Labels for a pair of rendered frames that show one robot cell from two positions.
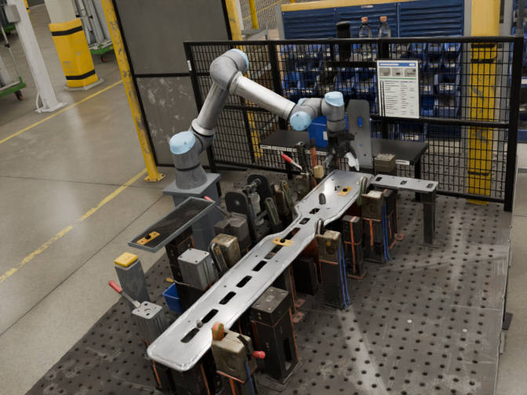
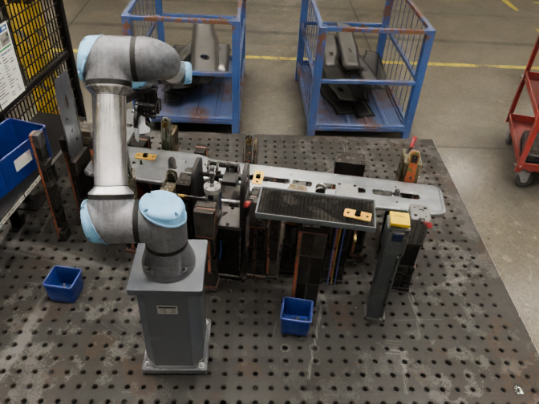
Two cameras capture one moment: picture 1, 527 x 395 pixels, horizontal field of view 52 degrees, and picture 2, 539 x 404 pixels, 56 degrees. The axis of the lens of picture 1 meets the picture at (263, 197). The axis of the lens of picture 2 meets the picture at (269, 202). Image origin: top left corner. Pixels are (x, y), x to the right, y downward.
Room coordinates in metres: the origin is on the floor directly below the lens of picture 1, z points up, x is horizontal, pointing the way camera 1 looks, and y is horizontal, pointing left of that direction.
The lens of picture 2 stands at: (2.65, 1.33, 2.18)
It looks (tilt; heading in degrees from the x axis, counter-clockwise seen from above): 39 degrees down; 238
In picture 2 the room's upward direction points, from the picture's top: 3 degrees clockwise
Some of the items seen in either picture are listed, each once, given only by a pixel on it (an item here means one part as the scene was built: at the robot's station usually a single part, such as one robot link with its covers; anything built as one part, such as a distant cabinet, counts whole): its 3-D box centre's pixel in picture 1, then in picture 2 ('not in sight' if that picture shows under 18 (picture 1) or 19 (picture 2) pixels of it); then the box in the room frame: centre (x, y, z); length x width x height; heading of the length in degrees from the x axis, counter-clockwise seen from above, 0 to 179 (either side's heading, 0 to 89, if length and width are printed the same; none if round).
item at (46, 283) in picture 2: not in sight; (64, 284); (2.61, -0.08, 0.74); 0.11 x 0.10 x 0.09; 142
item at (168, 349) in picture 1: (281, 246); (263, 178); (1.82, -0.04, 1.00); 1.38 x 0.22 x 0.02; 142
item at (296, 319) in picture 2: (180, 297); (296, 317); (1.94, 0.43, 0.74); 0.11 x 0.10 x 0.09; 142
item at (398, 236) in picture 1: (391, 210); not in sight; (2.21, -0.58, 0.84); 0.11 x 0.06 x 0.29; 52
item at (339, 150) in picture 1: (337, 142); (146, 100); (2.15, -0.35, 1.25); 0.09 x 0.08 x 0.12; 142
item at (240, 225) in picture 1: (242, 259); (257, 234); (1.94, 0.13, 0.89); 0.13 x 0.11 x 0.38; 52
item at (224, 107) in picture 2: not in sight; (194, 50); (1.10, -2.42, 0.47); 1.20 x 0.80 x 0.95; 60
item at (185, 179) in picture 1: (189, 172); (168, 251); (2.34, 0.32, 1.15); 0.15 x 0.15 x 0.10
